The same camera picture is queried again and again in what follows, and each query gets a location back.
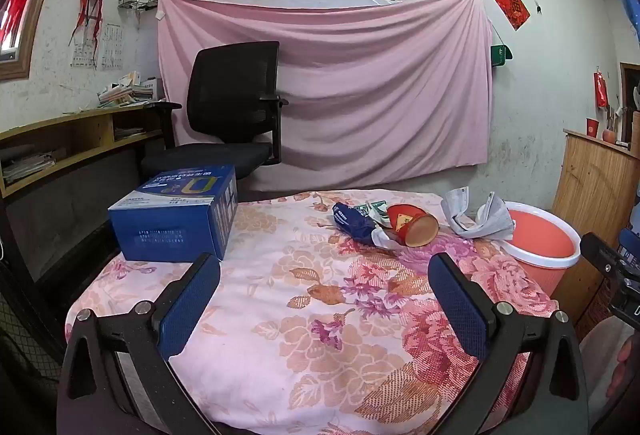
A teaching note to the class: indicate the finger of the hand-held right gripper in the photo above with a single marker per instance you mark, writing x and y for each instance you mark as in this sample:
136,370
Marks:
629,245
597,252

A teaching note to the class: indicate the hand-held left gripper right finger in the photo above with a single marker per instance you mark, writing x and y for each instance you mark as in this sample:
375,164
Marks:
457,305

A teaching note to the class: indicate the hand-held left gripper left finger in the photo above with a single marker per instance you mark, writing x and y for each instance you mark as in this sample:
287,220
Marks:
192,305

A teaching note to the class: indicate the orange plastic bucket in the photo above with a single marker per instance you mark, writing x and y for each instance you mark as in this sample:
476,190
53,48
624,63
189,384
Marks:
542,235

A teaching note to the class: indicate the white paper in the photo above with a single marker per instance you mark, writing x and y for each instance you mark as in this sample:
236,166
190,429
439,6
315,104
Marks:
480,227

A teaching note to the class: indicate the red paper cup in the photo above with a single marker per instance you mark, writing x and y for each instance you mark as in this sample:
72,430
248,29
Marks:
405,220

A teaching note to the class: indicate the blue snack bag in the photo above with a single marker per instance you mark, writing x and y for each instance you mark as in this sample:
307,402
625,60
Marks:
352,220

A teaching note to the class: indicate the person's right hand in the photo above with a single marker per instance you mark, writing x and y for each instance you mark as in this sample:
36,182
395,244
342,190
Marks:
621,365

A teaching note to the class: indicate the wooden cabinet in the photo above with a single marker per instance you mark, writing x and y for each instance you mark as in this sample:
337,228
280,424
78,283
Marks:
595,185

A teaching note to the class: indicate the blue cardboard box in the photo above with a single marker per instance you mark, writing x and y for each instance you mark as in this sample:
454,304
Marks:
165,230

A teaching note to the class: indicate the red apple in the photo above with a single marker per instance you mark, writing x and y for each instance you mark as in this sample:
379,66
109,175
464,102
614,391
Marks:
608,136

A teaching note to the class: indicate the floral pink table cloth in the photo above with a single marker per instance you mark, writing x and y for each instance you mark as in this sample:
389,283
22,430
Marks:
310,275

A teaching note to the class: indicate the small red cup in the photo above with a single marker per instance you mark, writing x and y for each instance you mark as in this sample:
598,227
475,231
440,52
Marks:
593,127

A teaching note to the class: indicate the green flat packet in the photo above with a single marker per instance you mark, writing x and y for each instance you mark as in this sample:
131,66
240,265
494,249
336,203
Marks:
376,210

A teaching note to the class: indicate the dark framed panel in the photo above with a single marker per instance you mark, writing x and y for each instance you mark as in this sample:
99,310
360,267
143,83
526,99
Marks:
629,100

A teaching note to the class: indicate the red hanging ornament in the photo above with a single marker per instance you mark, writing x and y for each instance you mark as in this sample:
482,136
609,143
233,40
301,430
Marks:
600,87

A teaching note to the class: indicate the wooden shelf desk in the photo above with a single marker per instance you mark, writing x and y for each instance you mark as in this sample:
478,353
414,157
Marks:
75,157

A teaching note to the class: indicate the pile of shelf papers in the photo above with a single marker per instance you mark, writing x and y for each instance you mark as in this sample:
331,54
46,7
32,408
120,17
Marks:
30,165

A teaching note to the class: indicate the stack of books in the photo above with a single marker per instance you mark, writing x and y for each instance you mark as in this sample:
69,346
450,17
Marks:
127,92

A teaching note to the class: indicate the black office chair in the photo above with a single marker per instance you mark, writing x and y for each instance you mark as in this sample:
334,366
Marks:
232,85

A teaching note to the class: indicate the pink hanging sheet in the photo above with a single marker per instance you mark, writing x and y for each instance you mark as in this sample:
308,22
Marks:
375,90

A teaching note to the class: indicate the red wall envelope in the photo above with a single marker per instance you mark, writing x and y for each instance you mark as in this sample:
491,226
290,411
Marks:
510,5

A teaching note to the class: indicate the white wall calendar sheets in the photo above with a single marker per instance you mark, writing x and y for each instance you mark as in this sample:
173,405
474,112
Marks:
110,47

